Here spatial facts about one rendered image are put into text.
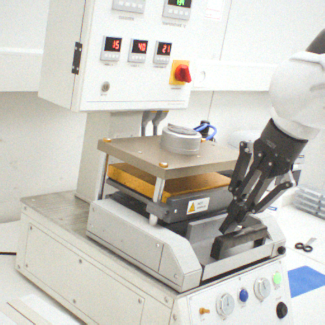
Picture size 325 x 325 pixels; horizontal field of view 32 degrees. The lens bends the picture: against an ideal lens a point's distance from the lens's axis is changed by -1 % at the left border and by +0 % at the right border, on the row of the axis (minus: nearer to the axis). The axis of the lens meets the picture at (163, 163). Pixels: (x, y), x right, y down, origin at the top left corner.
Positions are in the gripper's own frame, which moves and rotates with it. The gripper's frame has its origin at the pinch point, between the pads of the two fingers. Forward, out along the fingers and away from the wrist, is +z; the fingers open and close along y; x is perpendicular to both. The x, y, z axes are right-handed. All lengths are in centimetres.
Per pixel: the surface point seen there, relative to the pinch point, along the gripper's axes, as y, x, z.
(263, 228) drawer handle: 3.8, 5.3, 0.5
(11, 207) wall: -56, -2, 46
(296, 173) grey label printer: -35, 103, 30
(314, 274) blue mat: 5, 53, 27
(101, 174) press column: -22.1, -13.6, 5.8
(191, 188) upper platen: -8.5, -4.3, -0.5
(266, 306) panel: 12.6, 7.2, 13.6
